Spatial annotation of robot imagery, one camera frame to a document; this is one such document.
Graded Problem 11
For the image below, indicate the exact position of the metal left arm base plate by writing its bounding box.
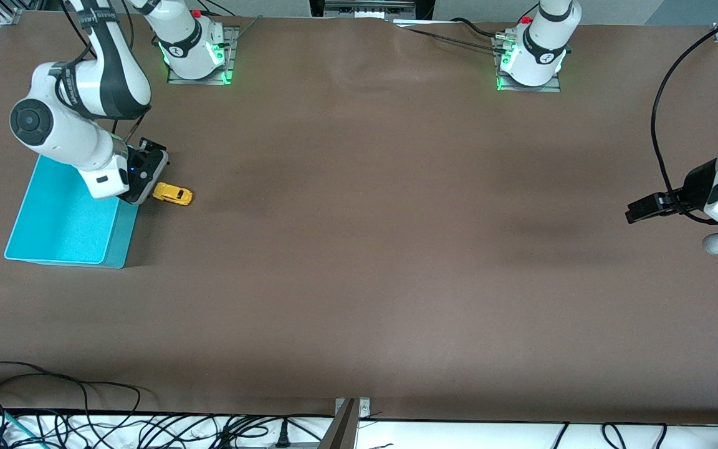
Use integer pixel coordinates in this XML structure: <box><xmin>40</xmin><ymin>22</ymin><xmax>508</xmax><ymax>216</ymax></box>
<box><xmin>495</xmin><ymin>34</ymin><xmax>562</xmax><ymax>93</ymax></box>

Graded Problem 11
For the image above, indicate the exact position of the thin grey cable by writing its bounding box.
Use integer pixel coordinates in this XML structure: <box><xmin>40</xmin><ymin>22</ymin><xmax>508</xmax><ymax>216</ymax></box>
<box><xmin>225</xmin><ymin>15</ymin><xmax>264</xmax><ymax>48</ymax></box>

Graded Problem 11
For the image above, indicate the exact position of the thin black cable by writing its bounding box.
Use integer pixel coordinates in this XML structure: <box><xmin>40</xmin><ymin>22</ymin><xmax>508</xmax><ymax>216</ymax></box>
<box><xmin>395</xmin><ymin>25</ymin><xmax>500</xmax><ymax>53</ymax></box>

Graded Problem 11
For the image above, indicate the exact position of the yellow beetle toy car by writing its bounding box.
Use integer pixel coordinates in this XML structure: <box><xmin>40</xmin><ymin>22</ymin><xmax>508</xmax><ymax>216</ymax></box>
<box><xmin>152</xmin><ymin>182</ymin><xmax>194</xmax><ymax>206</ymax></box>

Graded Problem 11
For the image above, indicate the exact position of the grey power strip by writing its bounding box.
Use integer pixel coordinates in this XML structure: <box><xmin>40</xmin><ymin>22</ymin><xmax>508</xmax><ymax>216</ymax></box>
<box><xmin>309</xmin><ymin>0</ymin><xmax>434</xmax><ymax>19</ymax></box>

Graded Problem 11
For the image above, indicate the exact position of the turquoise plastic bin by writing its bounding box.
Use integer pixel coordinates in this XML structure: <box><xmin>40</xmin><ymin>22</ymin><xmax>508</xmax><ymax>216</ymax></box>
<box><xmin>4</xmin><ymin>155</ymin><xmax>141</xmax><ymax>270</ymax></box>

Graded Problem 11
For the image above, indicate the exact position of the grey aluminium profile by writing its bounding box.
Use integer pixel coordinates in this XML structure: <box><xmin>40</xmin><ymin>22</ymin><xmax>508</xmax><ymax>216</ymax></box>
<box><xmin>320</xmin><ymin>398</ymin><xmax>371</xmax><ymax>449</ymax></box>

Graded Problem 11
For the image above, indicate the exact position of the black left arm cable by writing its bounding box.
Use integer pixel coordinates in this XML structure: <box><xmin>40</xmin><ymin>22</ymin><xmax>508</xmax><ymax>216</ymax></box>
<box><xmin>650</xmin><ymin>0</ymin><xmax>718</xmax><ymax>225</ymax></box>

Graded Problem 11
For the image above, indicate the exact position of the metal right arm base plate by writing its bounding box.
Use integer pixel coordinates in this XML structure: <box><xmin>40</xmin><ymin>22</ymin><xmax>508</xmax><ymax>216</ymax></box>
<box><xmin>167</xmin><ymin>26</ymin><xmax>236</xmax><ymax>85</ymax></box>

